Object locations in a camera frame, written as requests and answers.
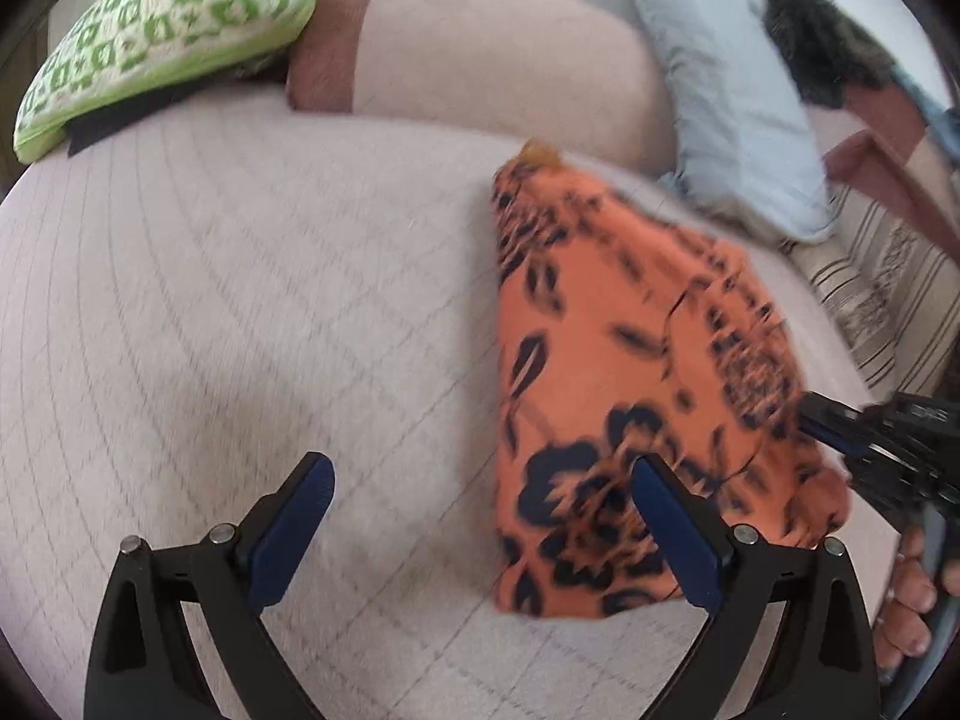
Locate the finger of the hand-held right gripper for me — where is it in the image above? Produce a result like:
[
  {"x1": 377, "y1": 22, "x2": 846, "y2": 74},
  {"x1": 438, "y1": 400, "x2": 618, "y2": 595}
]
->
[
  {"x1": 804, "y1": 418, "x2": 875, "y2": 466},
  {"x1": 797, "y1": 392, "x2": 871, "y2": 425}
]

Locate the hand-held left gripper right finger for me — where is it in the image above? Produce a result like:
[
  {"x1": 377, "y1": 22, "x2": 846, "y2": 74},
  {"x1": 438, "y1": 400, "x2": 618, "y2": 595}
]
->
[{"x1": 630, "y1": 454, "x2": 882, "y2": 720}]

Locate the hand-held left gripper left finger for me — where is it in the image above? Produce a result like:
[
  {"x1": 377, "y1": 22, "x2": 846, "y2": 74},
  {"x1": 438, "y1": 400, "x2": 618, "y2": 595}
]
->
[{"x1": 82, "y1": 451, "x2": 336, "y2": 720}]

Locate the orange floral garment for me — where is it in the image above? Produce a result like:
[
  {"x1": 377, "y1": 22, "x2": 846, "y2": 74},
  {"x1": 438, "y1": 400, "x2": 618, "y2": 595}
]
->
[{"x1": 491, "y1": 139, "x2": 852, "y2": 620}]

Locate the person's right hand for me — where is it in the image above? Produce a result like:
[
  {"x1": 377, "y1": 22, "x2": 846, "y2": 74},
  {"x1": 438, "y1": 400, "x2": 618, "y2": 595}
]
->
[{"x1": 872, "y1": 527, "x2": 940, "y2": 672}]

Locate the striped floral pillow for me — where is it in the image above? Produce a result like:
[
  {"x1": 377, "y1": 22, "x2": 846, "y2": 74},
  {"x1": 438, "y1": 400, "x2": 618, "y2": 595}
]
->
[{"x1": 780, "y1": 180, "x2": 960, "y2": 406}]

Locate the quilted pale bed cover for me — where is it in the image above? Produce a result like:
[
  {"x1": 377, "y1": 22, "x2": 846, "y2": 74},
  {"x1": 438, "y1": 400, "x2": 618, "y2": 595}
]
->
[{"x1": 0, "y1": 101, "x2": 886, "y2": 720}]

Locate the pink cloth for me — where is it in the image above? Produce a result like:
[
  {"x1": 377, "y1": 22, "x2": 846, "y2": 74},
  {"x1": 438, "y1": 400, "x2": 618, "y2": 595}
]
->
[{"x1": 821, "y1": 82, "x2": 953, "y2": 192}]

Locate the light blue pillow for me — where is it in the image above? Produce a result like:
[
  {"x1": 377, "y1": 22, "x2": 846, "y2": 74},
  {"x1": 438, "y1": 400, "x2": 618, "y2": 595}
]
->
[{"x1": 604, "y1": 0, "x2": 839, "y2": 245}]

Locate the blue cloth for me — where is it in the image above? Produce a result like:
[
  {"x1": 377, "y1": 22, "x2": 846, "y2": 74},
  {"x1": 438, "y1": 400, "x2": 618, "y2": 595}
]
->
[{"x1": 892, "y1": 64, "x2": 960, "y2": 140}]

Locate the dark furry object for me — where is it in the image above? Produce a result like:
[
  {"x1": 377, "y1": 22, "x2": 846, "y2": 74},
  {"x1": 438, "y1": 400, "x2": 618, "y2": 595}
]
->
[{"x1": 761, "y1": 0, "x2": 901, "y2": 110}]

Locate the beige bolster cushion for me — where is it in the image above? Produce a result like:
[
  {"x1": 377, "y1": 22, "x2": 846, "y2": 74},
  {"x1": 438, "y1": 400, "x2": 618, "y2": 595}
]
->
[{"x1": 285, "y1": 0, "x2": 672, "y2": 177}]

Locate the green patterned pillow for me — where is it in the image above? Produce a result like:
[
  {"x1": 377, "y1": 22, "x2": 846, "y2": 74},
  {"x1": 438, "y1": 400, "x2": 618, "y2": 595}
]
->
[{"x1": 13, "y1": 0, "x2": 361, "y2": 164}]

